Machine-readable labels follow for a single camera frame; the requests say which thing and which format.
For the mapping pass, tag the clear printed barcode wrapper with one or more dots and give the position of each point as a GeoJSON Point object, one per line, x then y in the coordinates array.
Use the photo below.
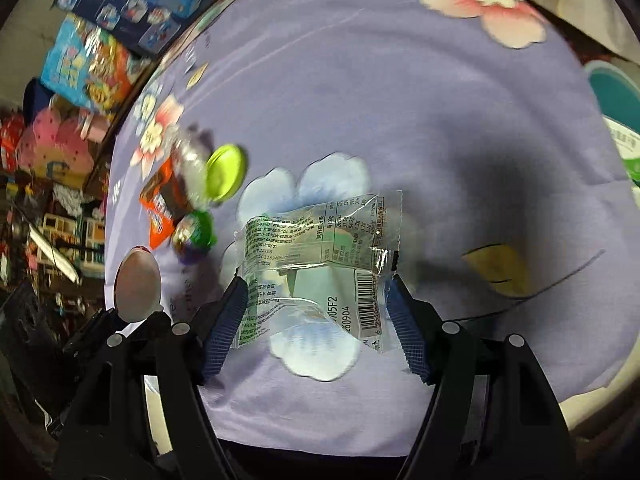
{"type": "Point", "coordinates": [310, 260]}

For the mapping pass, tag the purple floral bedsheet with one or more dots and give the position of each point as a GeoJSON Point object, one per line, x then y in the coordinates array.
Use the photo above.
{"type": "Point", "coordinates": [400, 110]}

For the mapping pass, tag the clear plastic bottle green cap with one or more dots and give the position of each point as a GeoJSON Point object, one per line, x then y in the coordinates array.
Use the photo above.
{"type": "Point", "coordinates": [192, 160]}

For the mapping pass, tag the pink printed paper cup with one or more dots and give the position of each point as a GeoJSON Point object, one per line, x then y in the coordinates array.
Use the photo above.
{"type": "Point", "coordinates": [137, 285]}

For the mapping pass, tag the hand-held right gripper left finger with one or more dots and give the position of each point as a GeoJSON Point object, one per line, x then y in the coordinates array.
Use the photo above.
{"type": "Point", "coordinates": [225, 330]}

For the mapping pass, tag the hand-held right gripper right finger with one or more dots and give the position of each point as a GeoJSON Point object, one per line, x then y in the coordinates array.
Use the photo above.
{"type": "Point", "coordinates": [407, 330]}

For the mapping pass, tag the orange snack wrapper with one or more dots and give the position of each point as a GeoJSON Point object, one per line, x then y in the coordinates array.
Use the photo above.
{"type": "Point", "coordinates": [160, 210]}

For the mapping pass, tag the white plastic toy set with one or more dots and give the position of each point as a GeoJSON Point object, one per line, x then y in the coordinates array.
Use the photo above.
{"type": "Point", "coordinates": [75, 240]}

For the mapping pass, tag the lime green round lid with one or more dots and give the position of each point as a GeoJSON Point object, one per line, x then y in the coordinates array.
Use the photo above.
{"type": "Point", "coordinates": [226, 172]}

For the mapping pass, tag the green and purple jelly cup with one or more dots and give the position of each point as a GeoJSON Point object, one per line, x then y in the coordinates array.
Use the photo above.
{"type": "Point", "coordinates": [195, 235]}

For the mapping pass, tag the light blue toy package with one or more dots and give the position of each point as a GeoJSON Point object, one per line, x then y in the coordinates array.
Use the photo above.
{"type": "Point", "coordinates": [75, 65]}

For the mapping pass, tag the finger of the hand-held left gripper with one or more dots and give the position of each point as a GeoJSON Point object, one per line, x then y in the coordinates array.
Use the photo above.
{"type": "Point", "coordinates": [85, 330]}

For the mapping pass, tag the teal round bin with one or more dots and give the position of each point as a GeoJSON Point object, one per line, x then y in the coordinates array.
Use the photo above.
{"type": "Point", "coordinates": [610, 90]}

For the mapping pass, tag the pink flower toy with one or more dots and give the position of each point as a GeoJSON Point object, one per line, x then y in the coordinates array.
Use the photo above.
{"type": "Point", "coordinates": [55, 140]}

